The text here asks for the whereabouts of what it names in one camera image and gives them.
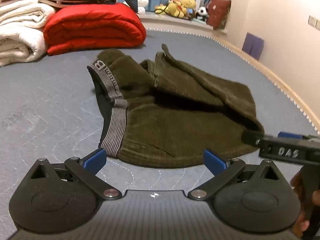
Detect white mushroom plush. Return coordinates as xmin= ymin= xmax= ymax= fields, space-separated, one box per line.
xmin=136 ymin=0 xmax=150 ymax=14

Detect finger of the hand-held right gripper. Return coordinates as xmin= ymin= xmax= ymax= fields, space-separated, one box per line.
xmin=241 ymin=129 xmax=270 ymax=147
xmin=277 ymin=131 xmax=320 ymax=143

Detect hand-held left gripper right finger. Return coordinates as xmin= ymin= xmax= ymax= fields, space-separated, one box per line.
xmin=187 ymin=149 xmax=281 ymax=201

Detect white window ledge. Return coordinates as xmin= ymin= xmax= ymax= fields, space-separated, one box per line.
xmin=139 ymin=11 xmax=228 ymax=34

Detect panda plush toy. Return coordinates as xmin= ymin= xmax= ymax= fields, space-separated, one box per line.
xmin=197 ymin=7 xmax=209 ymax=20

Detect grey quilted mattress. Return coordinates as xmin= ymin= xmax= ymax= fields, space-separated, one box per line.
xmin=0 ymin=27 xmax=320 ymax=234

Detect olive corduroy pants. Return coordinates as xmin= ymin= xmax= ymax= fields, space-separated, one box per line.
xmin=87 ymin=44 xmax=265 ymax=168

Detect red folded quilt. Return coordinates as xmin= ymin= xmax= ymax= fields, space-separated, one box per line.
xmin=43 ymin=2 xmax=147 ymax=56

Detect white folded blanket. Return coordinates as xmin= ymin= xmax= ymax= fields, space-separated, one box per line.
xmin=0 ymin=0 xmax=57 ymax=67

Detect person's right hand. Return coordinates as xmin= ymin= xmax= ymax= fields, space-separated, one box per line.
xmin=290 ymin=172 xmax=320 ymax=234

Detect dark red cushion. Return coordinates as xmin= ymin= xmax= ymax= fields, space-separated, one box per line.
xmin=206 ymin=0 xmax=232 ymax=30

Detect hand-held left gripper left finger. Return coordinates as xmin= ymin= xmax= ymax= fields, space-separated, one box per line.
xmin=30 ymin=148 xmax=123 ymax=201

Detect white wall switch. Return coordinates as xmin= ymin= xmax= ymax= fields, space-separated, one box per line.
xmin=308 ymin=15 xmax=320 ymax=29

